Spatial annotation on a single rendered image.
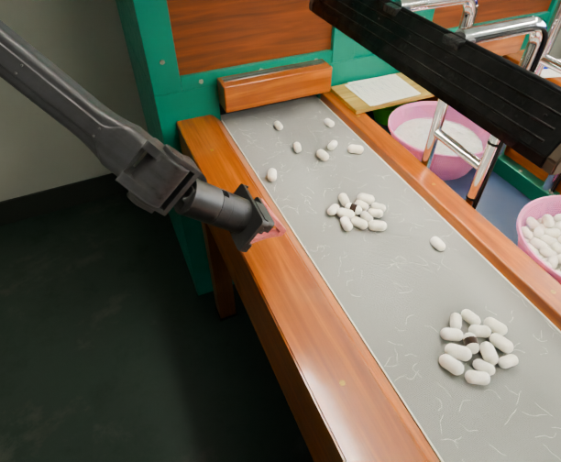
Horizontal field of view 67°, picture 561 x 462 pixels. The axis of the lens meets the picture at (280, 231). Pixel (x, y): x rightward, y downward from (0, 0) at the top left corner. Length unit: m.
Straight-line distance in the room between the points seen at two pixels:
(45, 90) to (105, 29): 1.33
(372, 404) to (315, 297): 0.19
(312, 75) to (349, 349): 0.75
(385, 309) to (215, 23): 0.75
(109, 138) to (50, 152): 1.53
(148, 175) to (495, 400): 0.57
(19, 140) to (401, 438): 1.82
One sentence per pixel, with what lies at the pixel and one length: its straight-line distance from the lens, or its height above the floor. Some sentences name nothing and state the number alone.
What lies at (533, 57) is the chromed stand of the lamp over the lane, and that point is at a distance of 0.82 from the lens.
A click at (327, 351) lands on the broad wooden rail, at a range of 0.66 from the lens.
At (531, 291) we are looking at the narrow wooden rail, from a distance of 0.84.
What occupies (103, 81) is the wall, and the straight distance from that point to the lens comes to 1.97.
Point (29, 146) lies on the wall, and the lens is 2.08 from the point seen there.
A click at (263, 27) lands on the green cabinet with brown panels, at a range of 1.16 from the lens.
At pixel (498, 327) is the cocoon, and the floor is 0.76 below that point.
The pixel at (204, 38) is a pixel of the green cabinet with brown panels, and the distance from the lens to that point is 1.12.
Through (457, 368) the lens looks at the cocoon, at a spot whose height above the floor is 0.76.
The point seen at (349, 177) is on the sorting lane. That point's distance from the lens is 0.99.
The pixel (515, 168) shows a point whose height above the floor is 0.71.
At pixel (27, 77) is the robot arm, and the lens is 0.60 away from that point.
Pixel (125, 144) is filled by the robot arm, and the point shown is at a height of 1.04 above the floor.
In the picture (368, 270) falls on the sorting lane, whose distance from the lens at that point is 0.79.
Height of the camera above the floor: 1.33
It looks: 44 degrees down
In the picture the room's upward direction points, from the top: straight up
